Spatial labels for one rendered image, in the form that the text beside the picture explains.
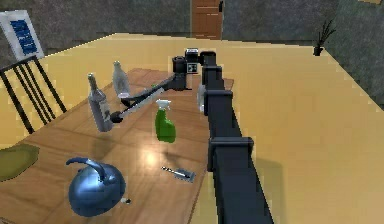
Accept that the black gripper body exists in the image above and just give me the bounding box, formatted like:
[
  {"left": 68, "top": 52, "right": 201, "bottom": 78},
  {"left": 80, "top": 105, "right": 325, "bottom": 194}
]
[{"left": 171, "top": 55, "right": 193, "bottom": 92}]

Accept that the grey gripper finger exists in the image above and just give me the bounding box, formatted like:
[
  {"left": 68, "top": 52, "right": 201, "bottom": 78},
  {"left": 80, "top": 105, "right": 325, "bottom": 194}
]
[
  {"left": 110, "top": 85, "right": 174, "bottom": 125},
  {"left": 120, "top": 74, "right": 177, "bottom": 107}
]

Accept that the clear glass bottle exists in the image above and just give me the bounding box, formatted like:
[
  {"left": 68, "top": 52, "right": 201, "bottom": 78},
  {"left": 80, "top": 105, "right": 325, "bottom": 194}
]
[{"left": 112, "top": 60, "right": 132, "bottom": 100}]

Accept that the green spray bottle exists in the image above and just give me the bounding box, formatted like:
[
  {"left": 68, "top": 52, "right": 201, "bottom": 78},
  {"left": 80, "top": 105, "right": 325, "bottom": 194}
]
[{"left": 154, "top": 99, "right": 177, "bottom": 144}]

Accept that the grey glass bottle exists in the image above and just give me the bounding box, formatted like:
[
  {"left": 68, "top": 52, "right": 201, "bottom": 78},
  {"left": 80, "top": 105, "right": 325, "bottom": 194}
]
[{"left": 86, "top": 72, "right": 115, "bottom": 133}]

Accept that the brown wooden door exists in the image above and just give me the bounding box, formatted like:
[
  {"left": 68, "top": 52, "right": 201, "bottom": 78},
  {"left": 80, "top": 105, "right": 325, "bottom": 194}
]
[{"left": 190, "top": 0, "right": 224, "bottom": 41}]

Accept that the grey spatula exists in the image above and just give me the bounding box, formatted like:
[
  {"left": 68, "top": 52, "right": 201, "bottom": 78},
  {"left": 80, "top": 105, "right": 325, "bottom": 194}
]
[{"left": 161, "top": 166, "right": 197, "bottom": 184}]

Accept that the wooden table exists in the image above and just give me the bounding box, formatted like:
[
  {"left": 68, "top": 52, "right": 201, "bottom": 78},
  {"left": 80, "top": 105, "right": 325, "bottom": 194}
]
[{"left": 0, "top": 67, "right": 235, "bottom": 224}]

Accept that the blue kettle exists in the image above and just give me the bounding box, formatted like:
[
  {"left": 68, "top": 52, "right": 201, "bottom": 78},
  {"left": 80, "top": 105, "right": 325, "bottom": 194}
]
[{"left": 65, "top": 157, "right": 127, "bottom": 218}]

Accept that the black slatted chair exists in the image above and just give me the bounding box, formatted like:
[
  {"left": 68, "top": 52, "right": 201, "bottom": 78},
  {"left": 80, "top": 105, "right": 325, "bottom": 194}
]
[{"left": 0, "top": 55, "right": 68, "bottom": 135}]

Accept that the olive green cushion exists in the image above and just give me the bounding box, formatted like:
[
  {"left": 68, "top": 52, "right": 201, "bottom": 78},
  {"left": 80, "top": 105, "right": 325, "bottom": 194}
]
[{"left": 0, "top": 143, "right": 41, "bottom": 183}]

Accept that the white framed blue picture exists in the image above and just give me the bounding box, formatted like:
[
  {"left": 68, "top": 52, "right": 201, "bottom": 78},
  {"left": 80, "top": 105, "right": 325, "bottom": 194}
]
[{"left": 0, "top": 9, "right": 46, "bottom": 62}]

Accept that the dark potted house plant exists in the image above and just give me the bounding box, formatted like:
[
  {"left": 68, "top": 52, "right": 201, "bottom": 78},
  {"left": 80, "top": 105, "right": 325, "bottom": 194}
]
[{"left": 312, "top": 19, "right": 337, "bottom": 57}]

